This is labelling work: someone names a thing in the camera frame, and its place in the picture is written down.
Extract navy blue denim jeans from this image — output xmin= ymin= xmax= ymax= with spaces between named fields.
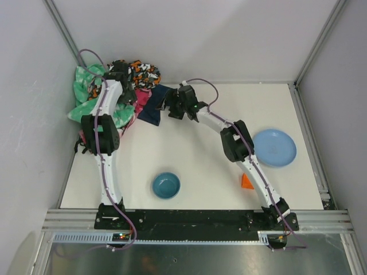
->
xmin=138 ymin=84 xmax=170 ymax=126

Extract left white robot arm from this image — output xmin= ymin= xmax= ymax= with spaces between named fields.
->
xmin=81 ymin=61 xmax=136 ymax=211

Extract orange black patterned cloth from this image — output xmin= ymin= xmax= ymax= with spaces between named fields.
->
xmin=87 ymin=60 xmax=161 ymax=101

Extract green white tie-dye cloth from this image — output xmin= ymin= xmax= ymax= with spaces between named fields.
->
xmin=68 ymin=66 xmax=135 ymax=128

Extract pink patterned cloth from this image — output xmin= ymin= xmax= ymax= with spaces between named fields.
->
xmin=77 ymin=88 xmax=153 ymax=154

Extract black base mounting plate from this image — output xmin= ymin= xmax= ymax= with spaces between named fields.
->
xmin=94 ymin=209 xmax=300 ymax=241

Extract orange plastic cube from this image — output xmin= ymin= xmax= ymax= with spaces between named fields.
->
xmin=241 ymin=173 xmax=254 ymax=190

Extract grey slotted cable duct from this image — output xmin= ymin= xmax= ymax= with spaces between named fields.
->
xmin=51 ymin=231 xmax=272 ymax=246

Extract teal ceramic bowl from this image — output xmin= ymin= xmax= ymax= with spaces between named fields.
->
xmin=152 ymin=172 xmax=181 ymax=199

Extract light blue plate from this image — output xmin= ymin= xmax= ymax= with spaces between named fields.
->
xmin=253 ymin=129 xmax=297 ymax=167

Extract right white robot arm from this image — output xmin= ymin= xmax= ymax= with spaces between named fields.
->
xmin=157 ymin=85 xmax=291 ymax=224

